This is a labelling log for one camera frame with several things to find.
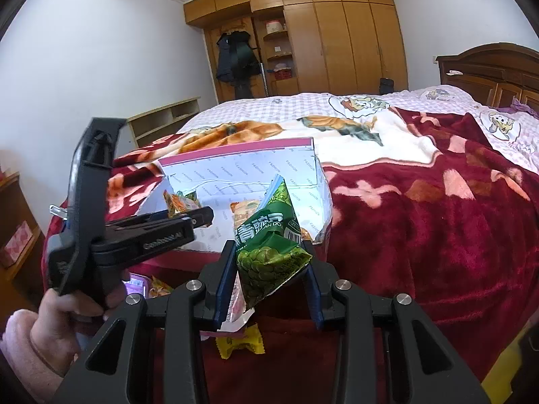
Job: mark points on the large pink jelly pouch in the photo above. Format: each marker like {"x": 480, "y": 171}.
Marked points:
{"x": 238, "y": 315}

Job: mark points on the black jacket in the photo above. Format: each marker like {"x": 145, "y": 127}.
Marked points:
{"x": 238, "y": 63}

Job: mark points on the pink round box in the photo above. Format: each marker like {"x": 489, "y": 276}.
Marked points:
{"x": 274, "y": 26}

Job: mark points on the person's left hand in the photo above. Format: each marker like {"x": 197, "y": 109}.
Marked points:
{"x": 54, "y": 332}

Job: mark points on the purple cloth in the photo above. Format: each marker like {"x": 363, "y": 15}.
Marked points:
{"x": 524, "y": 108}

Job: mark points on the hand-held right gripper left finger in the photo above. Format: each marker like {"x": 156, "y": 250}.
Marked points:
{"x": 223, "y": 286}

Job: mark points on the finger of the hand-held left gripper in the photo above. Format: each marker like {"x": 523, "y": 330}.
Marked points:
{"x": 193, "y": 215}

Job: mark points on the orange and green snack packet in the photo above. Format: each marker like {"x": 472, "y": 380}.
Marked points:
{"x": 181, "y": 204}

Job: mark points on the yellow candy packet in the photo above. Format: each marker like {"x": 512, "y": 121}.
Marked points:
{"x": 240, "y": 343}

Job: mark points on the orange cracker packet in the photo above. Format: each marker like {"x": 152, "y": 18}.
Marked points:
{"x": 244, "y": 209}

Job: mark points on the small white cloth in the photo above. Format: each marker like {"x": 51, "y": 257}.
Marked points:
{"x": 455, "y": 72}

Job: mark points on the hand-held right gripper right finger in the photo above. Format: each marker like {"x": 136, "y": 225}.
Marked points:
{"x": 315, "y": 298}

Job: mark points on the dark red floral blanket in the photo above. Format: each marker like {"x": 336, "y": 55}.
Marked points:
{"x": 400, "y": 240}

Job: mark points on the green pea packet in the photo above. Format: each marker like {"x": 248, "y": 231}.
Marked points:
{"x": 269, "y": 261}

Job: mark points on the black bag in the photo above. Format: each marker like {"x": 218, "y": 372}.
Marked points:
{"x": 387, "y": 85}

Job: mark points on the dark wooden headboard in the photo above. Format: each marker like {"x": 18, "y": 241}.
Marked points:
{"x": 497, "y": 71}

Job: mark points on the red box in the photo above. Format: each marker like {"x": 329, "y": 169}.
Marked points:
{"x": 282, "y": 75}

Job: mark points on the person's left forearm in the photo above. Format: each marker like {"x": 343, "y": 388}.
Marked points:
{"x": 21, "y": 353}

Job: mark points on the low wooden shelf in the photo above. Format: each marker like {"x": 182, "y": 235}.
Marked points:
{"x": 164, "y": 120}

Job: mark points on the pink tissue box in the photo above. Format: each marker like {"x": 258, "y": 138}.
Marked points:
{"x": 14, "y": 244}

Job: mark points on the pink cardboard box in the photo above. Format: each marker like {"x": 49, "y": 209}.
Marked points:
{"x": 236, "y": 168}

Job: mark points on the wooden nightstand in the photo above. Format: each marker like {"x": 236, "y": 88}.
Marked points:
{"x": 17, "y": 219}

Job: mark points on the wooden wardrobe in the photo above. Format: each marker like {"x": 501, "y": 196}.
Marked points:
{"x": 337, "y": 42}

